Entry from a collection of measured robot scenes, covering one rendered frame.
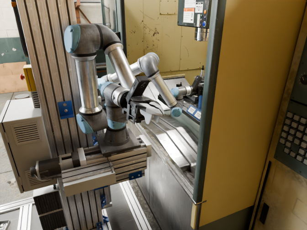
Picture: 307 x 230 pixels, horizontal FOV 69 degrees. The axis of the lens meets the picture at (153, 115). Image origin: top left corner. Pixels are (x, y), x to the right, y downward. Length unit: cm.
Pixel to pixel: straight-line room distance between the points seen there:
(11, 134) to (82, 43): 63
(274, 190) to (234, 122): 55
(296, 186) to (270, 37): 77
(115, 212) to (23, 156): 95
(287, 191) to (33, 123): 141
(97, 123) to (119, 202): 109
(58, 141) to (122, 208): 91
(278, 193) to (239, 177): 24
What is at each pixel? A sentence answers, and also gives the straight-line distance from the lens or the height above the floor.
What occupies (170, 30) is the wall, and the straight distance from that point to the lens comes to 312.
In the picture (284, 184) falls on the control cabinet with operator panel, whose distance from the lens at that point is 146.
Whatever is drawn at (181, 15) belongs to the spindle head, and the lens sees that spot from 209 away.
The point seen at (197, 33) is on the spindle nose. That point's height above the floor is 156.
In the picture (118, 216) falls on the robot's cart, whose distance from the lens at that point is 204.
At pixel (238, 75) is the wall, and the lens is 104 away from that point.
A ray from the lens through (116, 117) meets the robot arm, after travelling 93.
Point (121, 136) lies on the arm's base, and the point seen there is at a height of 109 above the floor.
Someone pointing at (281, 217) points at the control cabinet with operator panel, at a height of 68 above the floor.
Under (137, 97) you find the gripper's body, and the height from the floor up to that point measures 147.
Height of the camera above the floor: 174
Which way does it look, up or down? 25 degrees down
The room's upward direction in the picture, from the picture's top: straight up
